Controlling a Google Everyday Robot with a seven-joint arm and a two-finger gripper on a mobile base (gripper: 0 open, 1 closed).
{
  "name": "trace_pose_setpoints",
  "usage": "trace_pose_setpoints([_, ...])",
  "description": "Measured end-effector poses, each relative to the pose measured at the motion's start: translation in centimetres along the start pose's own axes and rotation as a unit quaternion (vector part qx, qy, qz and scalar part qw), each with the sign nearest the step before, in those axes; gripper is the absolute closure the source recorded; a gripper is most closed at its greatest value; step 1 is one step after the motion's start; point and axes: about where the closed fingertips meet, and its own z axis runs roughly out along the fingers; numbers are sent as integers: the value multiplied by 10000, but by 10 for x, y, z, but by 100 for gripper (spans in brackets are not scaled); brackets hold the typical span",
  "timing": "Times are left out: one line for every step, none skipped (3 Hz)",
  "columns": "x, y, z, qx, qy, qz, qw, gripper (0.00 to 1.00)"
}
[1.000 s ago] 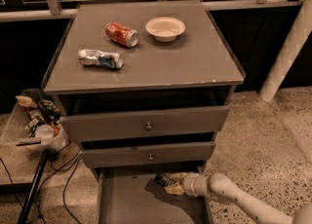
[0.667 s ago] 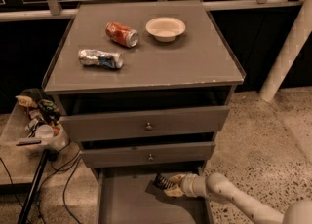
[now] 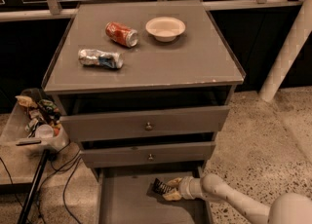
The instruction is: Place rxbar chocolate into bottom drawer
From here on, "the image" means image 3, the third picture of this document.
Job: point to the grey top drawer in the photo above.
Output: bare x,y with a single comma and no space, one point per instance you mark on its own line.
123,125

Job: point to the grey bottom drawer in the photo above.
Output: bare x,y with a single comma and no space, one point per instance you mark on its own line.
126,196

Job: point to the grey middle drawer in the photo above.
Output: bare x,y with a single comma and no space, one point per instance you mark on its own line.
145,155

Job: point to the black tripod leg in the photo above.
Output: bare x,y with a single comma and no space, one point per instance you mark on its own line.
33,187

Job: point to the clear plastic trash bin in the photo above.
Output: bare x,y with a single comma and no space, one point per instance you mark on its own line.
33,109

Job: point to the black rxbar chocolate bar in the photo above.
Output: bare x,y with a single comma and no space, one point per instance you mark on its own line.
160,187

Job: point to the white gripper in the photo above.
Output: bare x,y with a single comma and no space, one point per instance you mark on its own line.
185,188

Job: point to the grey drawer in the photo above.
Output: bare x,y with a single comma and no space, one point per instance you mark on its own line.
123,125
145,155
126,196

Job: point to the red soda can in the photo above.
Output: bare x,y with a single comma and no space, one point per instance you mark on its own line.
121,34

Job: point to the white plastic cup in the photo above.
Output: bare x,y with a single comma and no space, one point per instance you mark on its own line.
44,131

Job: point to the grey drawer cabinet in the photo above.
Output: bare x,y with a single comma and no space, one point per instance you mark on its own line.
196,69

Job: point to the crushed silver can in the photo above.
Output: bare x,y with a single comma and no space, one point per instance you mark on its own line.
94,57

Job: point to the white bowl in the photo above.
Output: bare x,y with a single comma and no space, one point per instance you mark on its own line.
165,29

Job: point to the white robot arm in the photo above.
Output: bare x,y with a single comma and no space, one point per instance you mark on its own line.
289,208

